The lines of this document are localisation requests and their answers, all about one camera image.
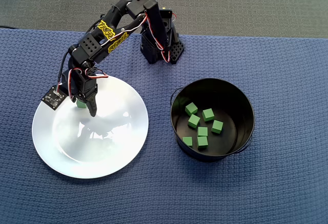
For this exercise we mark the blue woven tablecloth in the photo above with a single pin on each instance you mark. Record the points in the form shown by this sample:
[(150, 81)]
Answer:
[(230, 195)]

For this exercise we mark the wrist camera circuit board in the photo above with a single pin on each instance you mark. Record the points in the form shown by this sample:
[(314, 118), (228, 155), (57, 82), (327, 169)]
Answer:
[(53, 98)]

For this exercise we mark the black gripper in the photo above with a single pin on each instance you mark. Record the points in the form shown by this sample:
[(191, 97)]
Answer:
[(88, 96)]

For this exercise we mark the white round plate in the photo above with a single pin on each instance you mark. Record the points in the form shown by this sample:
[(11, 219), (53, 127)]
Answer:
[(115, 144)]

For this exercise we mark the black metal bucket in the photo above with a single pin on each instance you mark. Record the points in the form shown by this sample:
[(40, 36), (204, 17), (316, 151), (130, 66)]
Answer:
[(243, 121)]

